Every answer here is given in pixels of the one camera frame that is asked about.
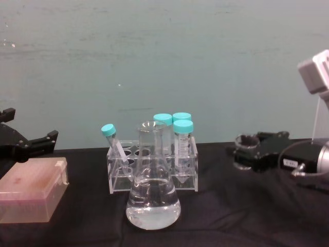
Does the pink translucent plastic box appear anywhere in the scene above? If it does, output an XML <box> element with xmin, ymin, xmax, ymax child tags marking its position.
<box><xmin>0</xmin><ymin>157</ymin><xmax>70</xmax><ymax>223</ymax></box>

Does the black table cloth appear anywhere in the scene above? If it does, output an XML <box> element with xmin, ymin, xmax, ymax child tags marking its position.
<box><xmin>0</xmin><ymin>138</ymin><xmax>329</xmax><ymax>247</ymax></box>

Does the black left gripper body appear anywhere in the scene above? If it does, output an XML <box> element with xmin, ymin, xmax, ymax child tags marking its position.
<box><xmin>0</xmin><ymin>121</ymin><xmax>31</xmax><ymax>163</ymax></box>

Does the leaning teal-capped plastic tube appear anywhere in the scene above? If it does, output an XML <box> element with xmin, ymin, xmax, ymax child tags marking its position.
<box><xmin>100</xmin><ymin>123</ymin><xmax>133</xmax><ymax>178</ymax></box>

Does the glass conical flask with liquid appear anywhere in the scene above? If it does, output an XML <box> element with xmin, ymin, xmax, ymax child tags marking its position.
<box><xmin>125</xmin><ymin>120</ymin><xmax>181</xmax><ymax>231</ymax></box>

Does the clear acrylic tube rack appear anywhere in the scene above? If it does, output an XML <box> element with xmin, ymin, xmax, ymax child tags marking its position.
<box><xmin>106</xmin><ymin>135</ymin><xmax>199</xmax><ymax>195</ymax></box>

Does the teal-capped graduated conical tube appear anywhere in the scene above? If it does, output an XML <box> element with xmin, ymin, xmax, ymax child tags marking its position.
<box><xmin>173</xmin><ymin>119</ymin><xmax>194</xmax><ymax>184</ymax></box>

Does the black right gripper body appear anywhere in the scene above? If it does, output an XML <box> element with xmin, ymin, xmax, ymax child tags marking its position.
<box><xmin>252</xmin><ymin>137</ymin><xmax>322</xmax><ymax>174</ymax></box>

